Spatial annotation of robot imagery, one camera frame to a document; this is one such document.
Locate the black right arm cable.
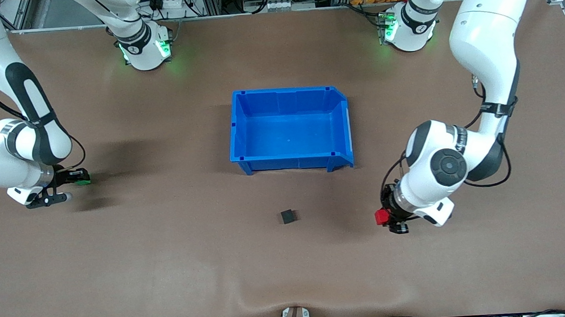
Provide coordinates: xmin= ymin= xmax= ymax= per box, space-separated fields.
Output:
xmin=0 ymin=14 xmax=87 ymax=175

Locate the blue plastic bin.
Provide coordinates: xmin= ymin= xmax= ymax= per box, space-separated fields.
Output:
xmin=225 ymin=83 xmax=356 ymax=178

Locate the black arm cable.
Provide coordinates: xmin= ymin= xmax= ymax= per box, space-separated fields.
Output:
xmin=374 ymin=73 xmax=525 ymax=195
xmin=0 ymin=14 xmax=87 ymax=175

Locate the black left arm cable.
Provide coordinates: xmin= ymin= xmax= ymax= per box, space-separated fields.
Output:
xmin=374 ymin=73 xmax=525 ymax=195

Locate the white power strip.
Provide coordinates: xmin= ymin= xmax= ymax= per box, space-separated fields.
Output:
xmin=153 ymin=0 xmax=193 ymax=11

